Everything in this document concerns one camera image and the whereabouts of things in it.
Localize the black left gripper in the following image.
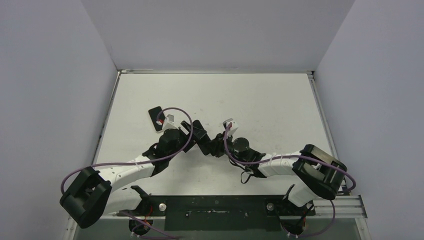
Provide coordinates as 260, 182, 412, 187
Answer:
167, 121, 207, 160

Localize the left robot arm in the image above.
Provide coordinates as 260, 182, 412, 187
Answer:
59, 120, 212, 229

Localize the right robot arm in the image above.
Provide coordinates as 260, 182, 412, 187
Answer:
204, 133, 347, 215

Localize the phone in beige case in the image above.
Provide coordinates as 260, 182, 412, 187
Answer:
148, 106, 166, 133

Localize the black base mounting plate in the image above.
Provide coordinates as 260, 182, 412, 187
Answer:
135, 195, 303, 232

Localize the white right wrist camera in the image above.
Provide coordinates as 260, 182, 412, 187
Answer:
222, 118, 239, 138

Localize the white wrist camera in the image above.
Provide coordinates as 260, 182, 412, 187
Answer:
156, 114, 178, 133
222, 118, 239, 138

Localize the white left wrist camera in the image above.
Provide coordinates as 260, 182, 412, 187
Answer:
156, 114, 178, 133

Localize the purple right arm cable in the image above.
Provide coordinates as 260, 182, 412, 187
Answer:
223, 122, 357, 239

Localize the aluminium frame rail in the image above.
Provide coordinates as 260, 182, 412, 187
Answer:
94, 194, 367, 219

